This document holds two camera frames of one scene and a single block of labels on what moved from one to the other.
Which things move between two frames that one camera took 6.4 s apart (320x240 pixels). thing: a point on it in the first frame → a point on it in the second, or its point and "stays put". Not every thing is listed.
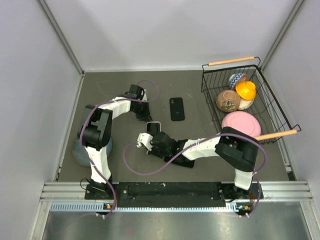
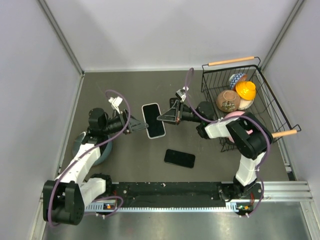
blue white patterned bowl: x=235 y=78 stays put
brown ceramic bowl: x=228 y=101 stays put
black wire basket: x=240 y=96 stays put
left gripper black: x=146 y=116 → x=133 y=125
